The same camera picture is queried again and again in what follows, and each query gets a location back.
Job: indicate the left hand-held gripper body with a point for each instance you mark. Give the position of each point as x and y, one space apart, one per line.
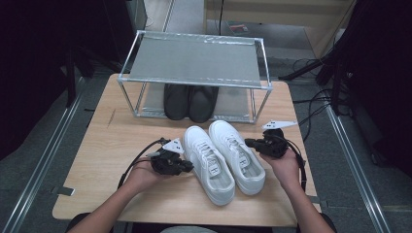
166 161

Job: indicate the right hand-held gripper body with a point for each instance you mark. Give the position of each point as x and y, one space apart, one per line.
275 144

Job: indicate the white sneaker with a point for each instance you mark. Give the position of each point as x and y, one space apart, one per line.
207 168
239 158

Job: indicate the metal frame shoe rack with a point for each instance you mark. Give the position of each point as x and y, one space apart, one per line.
194 61

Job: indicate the person's right hand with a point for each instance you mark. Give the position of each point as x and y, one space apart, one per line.
288 168

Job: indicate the person's left hand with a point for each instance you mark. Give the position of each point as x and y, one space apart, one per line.
145 179

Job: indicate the person's grey clothing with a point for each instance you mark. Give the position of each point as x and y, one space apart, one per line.
188 229

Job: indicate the grey tape strip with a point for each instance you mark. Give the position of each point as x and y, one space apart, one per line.
319 202
64 191

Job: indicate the black stand leg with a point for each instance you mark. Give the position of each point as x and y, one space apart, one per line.
301 71

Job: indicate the red flat item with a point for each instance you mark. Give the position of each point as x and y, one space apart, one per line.
239 29

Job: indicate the black curtain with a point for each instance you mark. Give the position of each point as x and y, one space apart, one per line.
382 81
39 64

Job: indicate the wooden cabinet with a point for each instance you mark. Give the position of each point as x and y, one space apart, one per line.
275 16

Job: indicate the metal floor rail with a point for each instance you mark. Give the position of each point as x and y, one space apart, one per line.
42 161
356 174

